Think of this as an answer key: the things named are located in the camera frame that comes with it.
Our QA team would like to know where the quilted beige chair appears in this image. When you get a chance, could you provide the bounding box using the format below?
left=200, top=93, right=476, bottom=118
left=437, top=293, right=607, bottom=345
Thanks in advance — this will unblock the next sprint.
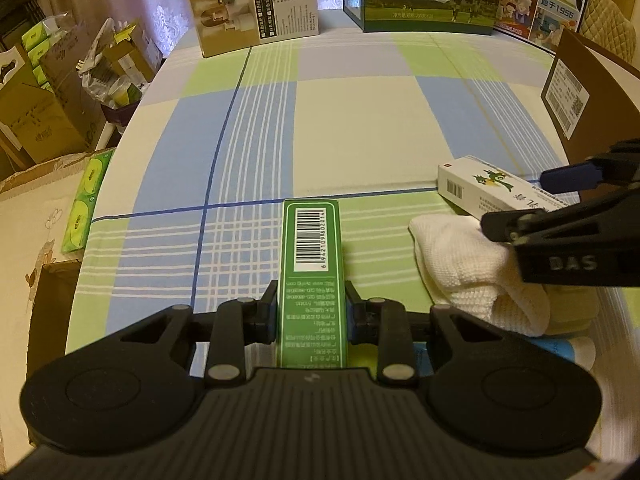
left=579, top=0, right=638, bottom=63

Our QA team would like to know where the green rectangular carton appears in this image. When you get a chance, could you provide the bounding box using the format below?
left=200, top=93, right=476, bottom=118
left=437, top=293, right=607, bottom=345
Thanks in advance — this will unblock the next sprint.
left=277, top=200, right=347, bottom=368

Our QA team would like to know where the beige product box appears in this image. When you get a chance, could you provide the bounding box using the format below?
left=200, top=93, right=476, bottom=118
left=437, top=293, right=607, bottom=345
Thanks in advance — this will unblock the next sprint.
left=189, top=0, right=319, bottom=58

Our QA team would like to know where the white ointment box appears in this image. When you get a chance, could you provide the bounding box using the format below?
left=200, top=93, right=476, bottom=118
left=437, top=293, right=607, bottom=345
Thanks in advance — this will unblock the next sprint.
left=437, top=156, right=568, bottom=219

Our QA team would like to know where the brown storage box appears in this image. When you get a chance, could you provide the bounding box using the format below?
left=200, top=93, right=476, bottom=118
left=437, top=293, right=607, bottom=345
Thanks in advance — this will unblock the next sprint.
left=541, top=30, right=640, bottom=164

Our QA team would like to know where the cardboard box on floor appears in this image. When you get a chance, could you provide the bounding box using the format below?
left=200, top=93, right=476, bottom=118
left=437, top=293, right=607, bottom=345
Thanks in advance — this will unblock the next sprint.
left=1, top=24, right=105, bottom=164

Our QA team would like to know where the blue hand cream tube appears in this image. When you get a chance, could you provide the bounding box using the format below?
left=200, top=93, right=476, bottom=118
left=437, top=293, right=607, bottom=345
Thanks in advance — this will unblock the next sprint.
left=529, top=336, right=597, bottom=370

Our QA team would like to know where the white knitted sock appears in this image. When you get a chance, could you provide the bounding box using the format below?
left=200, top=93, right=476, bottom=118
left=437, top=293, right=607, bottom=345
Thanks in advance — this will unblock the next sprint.
left=409, top=214, right=550, bottom=337

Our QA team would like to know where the green tissue pack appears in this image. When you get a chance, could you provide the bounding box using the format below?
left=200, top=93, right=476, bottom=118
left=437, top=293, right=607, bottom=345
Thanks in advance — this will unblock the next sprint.
left=61, top=148, right=115, bottom=254

